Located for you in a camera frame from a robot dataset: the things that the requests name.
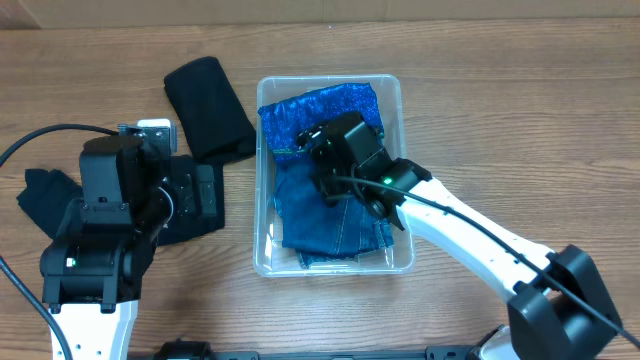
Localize sparkly blue cloth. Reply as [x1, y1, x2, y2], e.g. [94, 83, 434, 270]
[258, 83, 384, 164]

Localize blue jeans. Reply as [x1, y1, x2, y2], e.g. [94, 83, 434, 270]
[273, 160, 394, 268]

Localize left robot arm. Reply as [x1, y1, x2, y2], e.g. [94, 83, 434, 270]
[40, 135, 219, 359]

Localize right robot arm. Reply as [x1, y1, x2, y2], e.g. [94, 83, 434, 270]
[296, 112, 624, 360]

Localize clear plastic container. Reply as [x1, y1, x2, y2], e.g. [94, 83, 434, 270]
[253, 74, 415, 278]

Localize black rolled cloth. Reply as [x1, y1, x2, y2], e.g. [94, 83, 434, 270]
[164, 56, 256, 165]

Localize small black crumpled cloth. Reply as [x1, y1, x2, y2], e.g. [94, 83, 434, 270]
[16, 169, 83, 240]

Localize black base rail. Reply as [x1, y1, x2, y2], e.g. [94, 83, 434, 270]
[128, 339, 475, 360]

